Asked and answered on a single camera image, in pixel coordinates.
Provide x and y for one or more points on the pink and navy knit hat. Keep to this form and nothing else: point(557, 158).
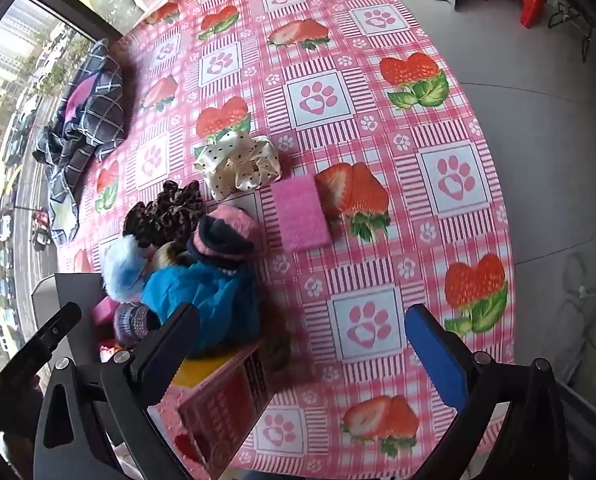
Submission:
point(223, 232)

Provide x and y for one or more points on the leopard print scrunchie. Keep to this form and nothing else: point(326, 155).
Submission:
point(163, 215)

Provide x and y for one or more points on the white polka dot scrunchie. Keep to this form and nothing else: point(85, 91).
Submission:
point(238, 165)

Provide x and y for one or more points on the light blue fluffy scrunchie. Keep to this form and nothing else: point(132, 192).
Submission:
point(123, 270)

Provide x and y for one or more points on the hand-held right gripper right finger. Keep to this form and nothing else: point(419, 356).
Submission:
point(435, 355)

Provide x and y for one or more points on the purple knit sock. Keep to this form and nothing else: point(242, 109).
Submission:
point(133, 322)

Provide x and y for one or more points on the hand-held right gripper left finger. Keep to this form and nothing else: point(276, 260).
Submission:
point(163, 355)

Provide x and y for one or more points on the blue cloth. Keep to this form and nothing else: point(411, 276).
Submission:
point(203, 295)

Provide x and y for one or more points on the small pink sponge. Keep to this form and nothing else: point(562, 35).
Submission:
point(103, 310)

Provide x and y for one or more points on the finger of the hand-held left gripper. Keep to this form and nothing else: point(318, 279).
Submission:
point(43, 345)

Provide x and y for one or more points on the grey cardboard box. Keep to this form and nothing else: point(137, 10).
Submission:
point(68, 287)

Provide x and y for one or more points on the pink strawberry print tablecloth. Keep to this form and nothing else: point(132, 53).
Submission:
point(403, 240)

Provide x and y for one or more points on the red box with yellow top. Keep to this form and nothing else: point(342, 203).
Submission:
point(218, 400)

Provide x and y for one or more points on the grey plaid cloth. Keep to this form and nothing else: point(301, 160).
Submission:
point(98, 110)

